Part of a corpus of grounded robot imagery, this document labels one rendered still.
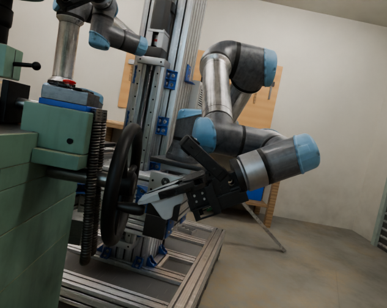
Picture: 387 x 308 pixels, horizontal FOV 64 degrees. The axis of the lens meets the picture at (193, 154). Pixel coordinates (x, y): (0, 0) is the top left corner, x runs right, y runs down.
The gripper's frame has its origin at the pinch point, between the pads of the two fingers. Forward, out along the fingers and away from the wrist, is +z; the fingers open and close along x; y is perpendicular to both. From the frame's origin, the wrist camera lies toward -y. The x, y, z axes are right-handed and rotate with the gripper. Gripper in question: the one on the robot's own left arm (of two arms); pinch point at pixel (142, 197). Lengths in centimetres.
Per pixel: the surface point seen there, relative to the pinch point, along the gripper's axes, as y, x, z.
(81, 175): -7.8, 9.7, 13.7
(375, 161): 113, 331, -229
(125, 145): -10.9, 1.1, 0.0
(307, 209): 149, 345, -132
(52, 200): -3.9, 16.0, 24.9
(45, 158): -13.7, 1.3, 15.9
